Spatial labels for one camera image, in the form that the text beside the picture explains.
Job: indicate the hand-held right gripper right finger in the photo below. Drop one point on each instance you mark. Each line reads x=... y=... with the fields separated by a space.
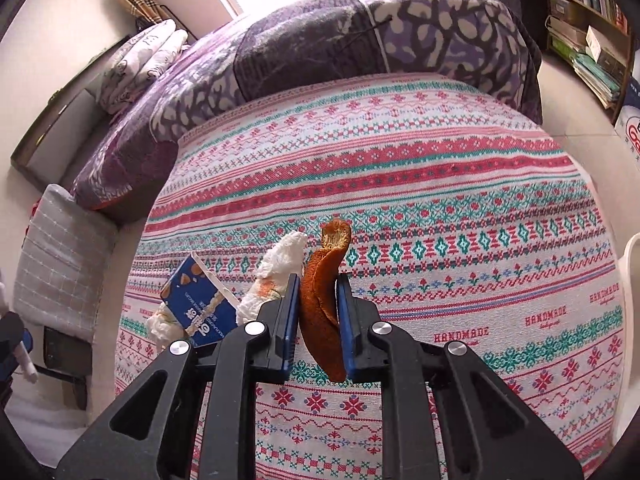
x=345 y=320

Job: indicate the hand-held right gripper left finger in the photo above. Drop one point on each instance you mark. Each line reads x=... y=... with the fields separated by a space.
x=287 y=320

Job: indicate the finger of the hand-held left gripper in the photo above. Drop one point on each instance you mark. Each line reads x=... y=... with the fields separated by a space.
x=10 y=340

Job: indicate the orange peel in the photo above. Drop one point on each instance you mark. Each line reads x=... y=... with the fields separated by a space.
x=315 y=300

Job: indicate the white plastic bin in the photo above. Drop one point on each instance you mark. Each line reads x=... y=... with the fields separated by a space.
x=633 y=270

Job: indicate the crumpled white tissue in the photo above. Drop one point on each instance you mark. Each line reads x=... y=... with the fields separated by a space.
x=282 y=255
x=160 y=329

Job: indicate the small blue carton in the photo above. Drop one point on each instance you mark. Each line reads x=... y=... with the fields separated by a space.
x=200 y=305

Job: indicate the grey checked cushion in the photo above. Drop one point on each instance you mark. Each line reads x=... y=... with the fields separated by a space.
x=60 y=250

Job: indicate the pink patterned tablecloth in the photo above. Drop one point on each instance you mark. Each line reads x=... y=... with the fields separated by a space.
x=400 y=185

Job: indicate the grey bed headboard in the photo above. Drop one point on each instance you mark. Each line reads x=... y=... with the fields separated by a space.
x=55 y=125

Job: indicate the purple patterned blanket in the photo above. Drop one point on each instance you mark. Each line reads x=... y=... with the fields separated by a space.
x=300 y=45

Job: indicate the white patterned pillow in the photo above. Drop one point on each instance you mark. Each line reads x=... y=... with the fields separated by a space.
x=150 y=77
x=135 y=52

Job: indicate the black metal rack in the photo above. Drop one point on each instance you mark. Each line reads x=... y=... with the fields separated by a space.
x=175 y=22

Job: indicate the blue water box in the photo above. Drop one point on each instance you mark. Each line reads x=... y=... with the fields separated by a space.
x=631 y=125

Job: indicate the beige plaid garment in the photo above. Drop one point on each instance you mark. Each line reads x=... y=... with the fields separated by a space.
x=142 y=2

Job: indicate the stack of books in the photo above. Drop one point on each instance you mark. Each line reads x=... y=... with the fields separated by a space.
x=595 y=67

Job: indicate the wooden bookshelf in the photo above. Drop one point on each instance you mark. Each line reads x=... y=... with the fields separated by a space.
x=605 y=25

